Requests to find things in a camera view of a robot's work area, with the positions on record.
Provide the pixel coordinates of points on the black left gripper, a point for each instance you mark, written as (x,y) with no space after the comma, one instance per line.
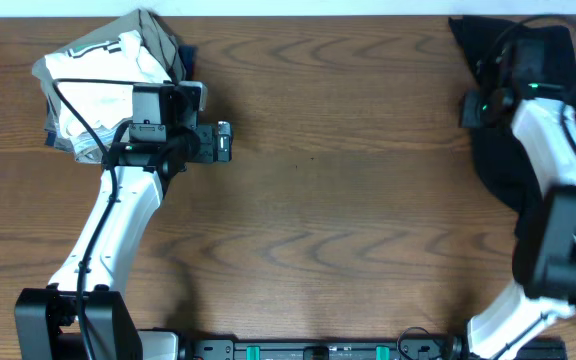
(206,152)

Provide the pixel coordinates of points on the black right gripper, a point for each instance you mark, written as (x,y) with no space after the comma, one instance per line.
(466,114)

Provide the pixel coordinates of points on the black t-shirt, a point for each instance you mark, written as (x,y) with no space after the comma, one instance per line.
(499,160)

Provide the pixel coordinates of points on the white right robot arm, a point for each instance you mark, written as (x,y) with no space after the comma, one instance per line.
(538,117)

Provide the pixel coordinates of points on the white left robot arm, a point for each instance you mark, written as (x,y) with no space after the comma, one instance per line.
(81,313)

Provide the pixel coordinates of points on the olive grey folded garment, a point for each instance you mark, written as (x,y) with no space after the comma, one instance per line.
(65,132)

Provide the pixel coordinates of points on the white folded shirt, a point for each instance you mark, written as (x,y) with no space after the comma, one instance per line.
(97,79)

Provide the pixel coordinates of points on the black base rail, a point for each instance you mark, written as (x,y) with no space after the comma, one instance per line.
(318,350)

